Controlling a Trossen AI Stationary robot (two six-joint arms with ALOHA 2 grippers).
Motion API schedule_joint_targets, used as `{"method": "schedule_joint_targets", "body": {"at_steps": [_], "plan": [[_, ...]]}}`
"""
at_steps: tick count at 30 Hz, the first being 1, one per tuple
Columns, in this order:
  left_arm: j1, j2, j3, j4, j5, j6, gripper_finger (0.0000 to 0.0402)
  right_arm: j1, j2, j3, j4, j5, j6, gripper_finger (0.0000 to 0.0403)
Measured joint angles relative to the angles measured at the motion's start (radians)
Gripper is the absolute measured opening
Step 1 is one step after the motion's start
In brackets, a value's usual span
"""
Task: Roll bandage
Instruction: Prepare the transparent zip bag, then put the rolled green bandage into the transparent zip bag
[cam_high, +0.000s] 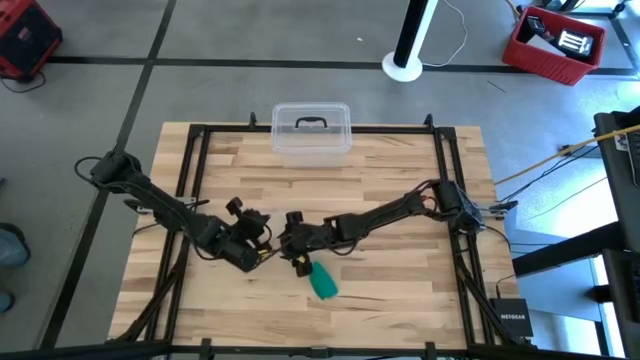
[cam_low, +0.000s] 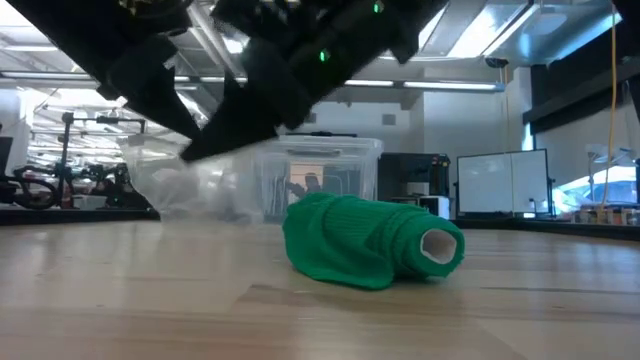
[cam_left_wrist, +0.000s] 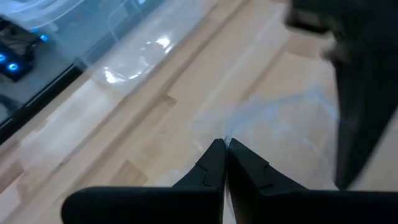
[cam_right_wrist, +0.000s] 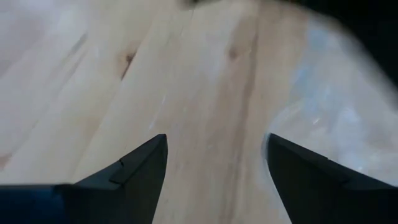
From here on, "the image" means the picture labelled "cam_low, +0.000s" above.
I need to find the yellow cable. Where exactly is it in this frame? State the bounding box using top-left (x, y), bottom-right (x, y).
top-left (597, 0), bottom-right (620, 211)

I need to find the white cylinder container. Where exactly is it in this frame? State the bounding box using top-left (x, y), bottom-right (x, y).
top-left (418, 194), bottom-right (452, 220)

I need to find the background robot workstation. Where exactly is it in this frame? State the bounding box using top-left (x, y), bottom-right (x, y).
top-left (0, 112), bottom-right (151, 211)

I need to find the green elastic bandage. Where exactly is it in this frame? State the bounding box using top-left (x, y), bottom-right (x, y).
top-left (282, 192), bottom-right (466, 291)

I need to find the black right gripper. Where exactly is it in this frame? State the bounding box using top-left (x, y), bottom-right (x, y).
top-left (179, 0), bottom-right (451, 162)

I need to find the black 3D printer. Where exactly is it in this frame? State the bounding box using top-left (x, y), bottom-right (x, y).
top-left (377, 152), bottom-right (451, 206)

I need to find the long ceiling light bar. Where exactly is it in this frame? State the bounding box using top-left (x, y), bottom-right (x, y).
top-left (0, 71), bottom-right (506, 95)

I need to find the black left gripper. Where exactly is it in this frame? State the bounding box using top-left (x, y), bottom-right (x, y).
top-left (7, 0), bottom-right (202, 141)

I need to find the black metal table frame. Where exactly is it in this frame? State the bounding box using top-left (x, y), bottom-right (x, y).
top-left (0, 207), bottom-right (640, 242)

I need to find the clear plastic storage box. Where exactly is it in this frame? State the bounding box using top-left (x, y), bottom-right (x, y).
top-left (252, 147), bottom-right (381, 224)

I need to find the clear zipper bag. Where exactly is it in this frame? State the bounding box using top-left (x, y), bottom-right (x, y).
top-left (118, 133), bottom-right (266, 225)

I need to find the whiteboard on stand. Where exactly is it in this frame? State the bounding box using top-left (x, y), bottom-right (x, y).
top-left (454, 148), bottom-right (555, 219)

